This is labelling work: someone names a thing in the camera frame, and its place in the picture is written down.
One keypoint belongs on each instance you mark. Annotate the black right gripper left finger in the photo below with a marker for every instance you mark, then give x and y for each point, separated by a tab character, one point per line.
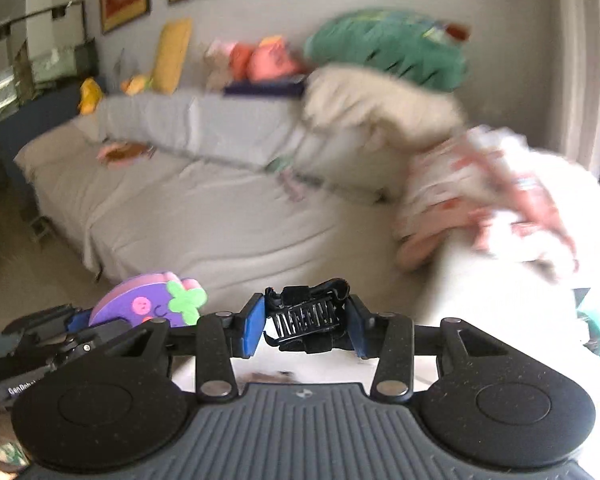
214	341

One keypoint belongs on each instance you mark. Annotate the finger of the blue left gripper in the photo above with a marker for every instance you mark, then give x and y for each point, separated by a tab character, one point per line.
79	321

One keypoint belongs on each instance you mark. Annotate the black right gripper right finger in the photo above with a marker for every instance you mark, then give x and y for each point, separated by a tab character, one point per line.
394	340

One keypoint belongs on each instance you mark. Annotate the purple eggplant foam toy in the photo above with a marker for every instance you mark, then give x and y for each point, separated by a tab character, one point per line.
155	296

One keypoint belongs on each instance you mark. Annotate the black hair claw clip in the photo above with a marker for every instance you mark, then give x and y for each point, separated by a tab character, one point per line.
309	319

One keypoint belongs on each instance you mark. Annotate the beige sofa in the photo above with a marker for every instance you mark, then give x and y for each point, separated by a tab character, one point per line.
205	207

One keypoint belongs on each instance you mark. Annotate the small flat box on sofa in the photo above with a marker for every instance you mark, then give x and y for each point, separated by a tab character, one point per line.
124	153

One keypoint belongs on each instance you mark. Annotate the pink floral quilt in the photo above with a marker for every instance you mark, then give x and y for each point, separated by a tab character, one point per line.
483	181

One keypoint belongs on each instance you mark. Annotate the mushroom plush toy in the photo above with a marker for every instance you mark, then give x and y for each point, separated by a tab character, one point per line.
282	169

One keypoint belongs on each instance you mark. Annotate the teal basin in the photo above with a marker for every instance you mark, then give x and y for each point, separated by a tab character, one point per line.
590	332

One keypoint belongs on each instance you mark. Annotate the cream blanket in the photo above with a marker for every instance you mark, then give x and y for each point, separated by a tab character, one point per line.
395	112

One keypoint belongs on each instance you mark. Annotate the yellow duck plush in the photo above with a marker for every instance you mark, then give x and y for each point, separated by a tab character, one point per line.
90	96

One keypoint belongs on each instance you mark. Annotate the dark blue tray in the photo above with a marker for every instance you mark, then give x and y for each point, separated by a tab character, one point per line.
282	88

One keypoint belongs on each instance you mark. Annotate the pink plush toy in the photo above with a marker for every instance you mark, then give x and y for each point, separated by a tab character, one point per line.
228	62

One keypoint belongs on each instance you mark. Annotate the green plush cushion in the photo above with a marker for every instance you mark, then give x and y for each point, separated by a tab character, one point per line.
401	43

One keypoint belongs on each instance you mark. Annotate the yellow pillow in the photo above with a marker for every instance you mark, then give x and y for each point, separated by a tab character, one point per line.
170	55

